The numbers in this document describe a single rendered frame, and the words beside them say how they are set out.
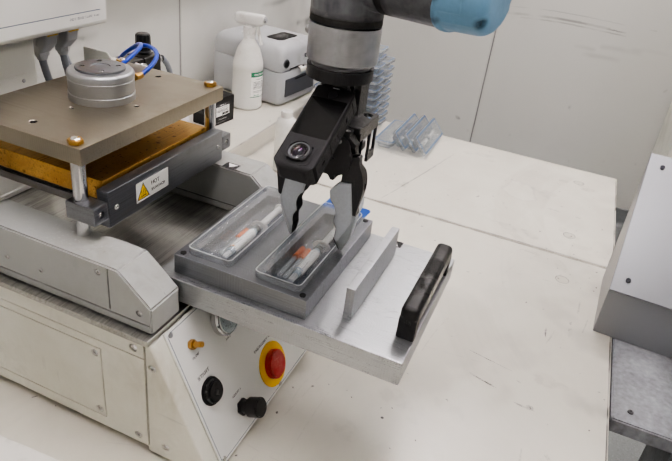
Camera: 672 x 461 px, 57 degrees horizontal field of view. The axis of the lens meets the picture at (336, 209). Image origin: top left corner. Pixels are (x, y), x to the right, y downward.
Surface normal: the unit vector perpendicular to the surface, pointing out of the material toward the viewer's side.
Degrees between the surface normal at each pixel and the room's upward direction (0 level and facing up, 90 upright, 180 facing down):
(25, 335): 90
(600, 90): 90
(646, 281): 44
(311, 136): 29
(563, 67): 90
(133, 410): 90
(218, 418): 65
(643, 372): 0
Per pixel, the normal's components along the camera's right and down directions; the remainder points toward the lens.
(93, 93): 0.13, 0.49
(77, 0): 0.91, 0.28
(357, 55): 0.36, 0.47
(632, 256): -0.22, -0.36
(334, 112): -0.12, -0.57
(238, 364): 0.87, -0.11
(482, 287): 0.11, -0.87
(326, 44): -0.46, 0.37
